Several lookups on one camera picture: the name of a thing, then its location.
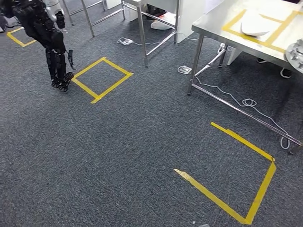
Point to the black humanoid robot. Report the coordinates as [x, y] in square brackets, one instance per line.
[40, 28]

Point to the stainless steel workbench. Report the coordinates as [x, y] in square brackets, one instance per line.
[213, 28]

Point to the white table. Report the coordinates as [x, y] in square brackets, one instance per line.
[189, 15]

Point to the white curved shell part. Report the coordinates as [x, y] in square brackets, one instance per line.
[253, 25]

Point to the pale grey wheel hubcap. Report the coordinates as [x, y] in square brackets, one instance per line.
[295, 55]

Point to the person's foot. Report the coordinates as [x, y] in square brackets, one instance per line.
[163, 23]

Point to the stainless steel table frame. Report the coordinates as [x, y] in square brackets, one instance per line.
[88, 18]

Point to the white power strip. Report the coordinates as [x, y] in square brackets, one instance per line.
[185, 69]
[125, 41]

